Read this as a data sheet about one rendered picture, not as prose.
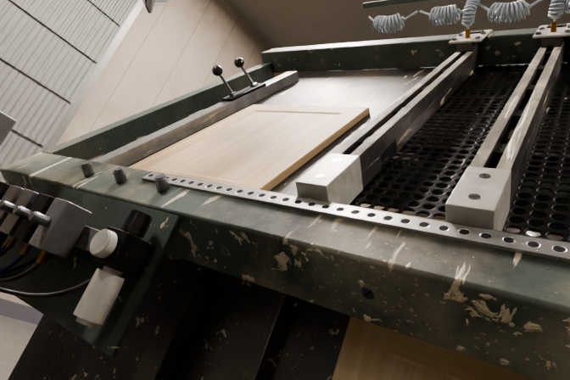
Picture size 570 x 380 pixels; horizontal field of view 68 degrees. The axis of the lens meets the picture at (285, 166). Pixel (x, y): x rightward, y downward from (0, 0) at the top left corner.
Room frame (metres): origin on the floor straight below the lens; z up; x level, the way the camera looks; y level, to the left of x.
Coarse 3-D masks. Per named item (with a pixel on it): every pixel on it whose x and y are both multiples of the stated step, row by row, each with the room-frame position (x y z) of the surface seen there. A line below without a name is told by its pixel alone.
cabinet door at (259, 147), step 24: (240, 120) 1.20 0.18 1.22; (264, 120) 1.15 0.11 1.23; (288, 120) 1.11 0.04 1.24; (312, 120) 1.06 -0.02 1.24; (336, 120) 1.02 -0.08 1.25; (192, 144) 1.12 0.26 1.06; (216, 144) 1.07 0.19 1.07; (240, 144) 1.04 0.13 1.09; (264, 144) 1.00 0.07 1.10; (288, 144) 0.96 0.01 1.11; (312, 144) 0.92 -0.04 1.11; (144, 168) 1.04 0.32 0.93; (168, 168) 1.01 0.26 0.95; (192, 168) 0.98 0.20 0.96; (216, 168) 0.94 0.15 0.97; (240, 168) 0.91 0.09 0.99; (264, 168) 0.88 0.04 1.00; (288, 168) 0.85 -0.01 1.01
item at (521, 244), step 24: (216, 192) 0.75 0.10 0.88; (240, 192) 0.73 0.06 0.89; (264, 192) 0.71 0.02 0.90; (336, 216) 0.60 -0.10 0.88; (360, 216) 0.58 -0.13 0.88; (384, 216) 0.57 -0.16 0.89; (408, 216) 0.55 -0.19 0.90; (456, 240) 0.50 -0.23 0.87; (480, 240) 0.48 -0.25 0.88; (504, 240) 0.47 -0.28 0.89; (528, 240) 0.46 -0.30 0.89
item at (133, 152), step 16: (272, 80) 1.47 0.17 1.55; (288, 80) 1.50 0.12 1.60; (256, 96) 1.40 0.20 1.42; (208, 112) 1.27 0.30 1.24; (224, 112) 1.31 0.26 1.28; (176, 128) 1.20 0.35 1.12; (192, 128) 1.24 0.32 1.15; (128, 144) 1.16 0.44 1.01; (144, 144) 1.15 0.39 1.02; (160, 144) 1.18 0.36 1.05; (96, 160) 1.10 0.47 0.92; (112, 160) 1.10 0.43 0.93; (128, 160) 1.13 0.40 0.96
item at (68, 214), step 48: (0, 192) 0.91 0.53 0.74; (48, 192) 1.01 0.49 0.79; (48, 240) 0.76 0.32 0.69; (96, 240) 0.70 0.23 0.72; (144, 240) 0.72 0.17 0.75; (0, 288) 0.76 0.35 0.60; (48, 288) 0.89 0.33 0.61; (96, 288) 0.71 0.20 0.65; (144, 288) 0.74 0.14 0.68; (96, 336) 0.77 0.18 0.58
